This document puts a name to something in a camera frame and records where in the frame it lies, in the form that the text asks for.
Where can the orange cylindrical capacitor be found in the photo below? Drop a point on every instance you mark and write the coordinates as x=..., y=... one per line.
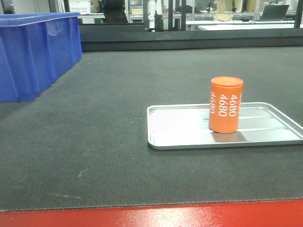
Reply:
x=225, y=101

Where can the silver metal tray on conveyor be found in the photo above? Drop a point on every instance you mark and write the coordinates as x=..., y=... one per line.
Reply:
x=186, y=127

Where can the dark conveyor belt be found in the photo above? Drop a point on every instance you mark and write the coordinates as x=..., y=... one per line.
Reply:
x=83, y=142

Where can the blue plastic crate on conveyor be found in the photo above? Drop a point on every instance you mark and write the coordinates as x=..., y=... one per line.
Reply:
x=36, y=49

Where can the black office chair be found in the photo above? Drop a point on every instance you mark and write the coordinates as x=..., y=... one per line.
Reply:
x=114, y=12

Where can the white background table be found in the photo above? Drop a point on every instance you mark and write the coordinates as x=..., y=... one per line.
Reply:
x=240, y=25

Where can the open laptop on table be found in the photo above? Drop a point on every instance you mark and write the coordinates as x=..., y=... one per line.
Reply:
x=274, y=13

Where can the black far conveyor rail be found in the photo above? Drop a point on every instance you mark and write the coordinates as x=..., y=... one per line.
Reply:
x=136, y=38

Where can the red conveyor side frame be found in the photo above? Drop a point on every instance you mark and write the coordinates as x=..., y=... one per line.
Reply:
x=232, y=214

